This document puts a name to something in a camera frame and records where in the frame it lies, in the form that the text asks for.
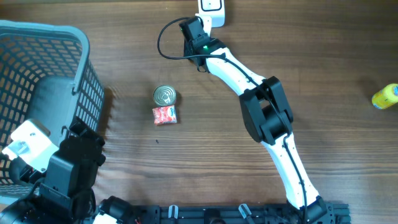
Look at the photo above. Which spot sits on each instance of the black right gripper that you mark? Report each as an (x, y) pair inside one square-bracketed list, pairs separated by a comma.
[(187, 48)]

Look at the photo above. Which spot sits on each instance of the round metal tin can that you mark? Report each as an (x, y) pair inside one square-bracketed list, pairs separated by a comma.
[(164, 95)]

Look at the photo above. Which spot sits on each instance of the red snack packet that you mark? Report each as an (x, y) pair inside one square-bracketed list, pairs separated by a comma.
[(164, 115)]

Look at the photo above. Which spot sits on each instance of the yellow lidded small jar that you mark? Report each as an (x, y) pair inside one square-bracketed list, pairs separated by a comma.
[(386, 97)]

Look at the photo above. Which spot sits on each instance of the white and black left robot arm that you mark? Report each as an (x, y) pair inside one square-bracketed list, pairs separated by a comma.
[(63, 194)]

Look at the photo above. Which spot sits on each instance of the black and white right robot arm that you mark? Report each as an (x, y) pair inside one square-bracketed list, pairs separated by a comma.
[(266, 113)]

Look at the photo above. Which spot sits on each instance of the white barcode scanner box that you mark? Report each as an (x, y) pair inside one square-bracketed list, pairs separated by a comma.
[(213, 8)]

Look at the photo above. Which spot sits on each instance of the grey plastic mesh basket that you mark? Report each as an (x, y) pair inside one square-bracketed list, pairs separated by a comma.
[(46, 75)]

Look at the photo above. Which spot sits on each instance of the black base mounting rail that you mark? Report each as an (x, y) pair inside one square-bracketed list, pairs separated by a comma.
[(217, 214)]

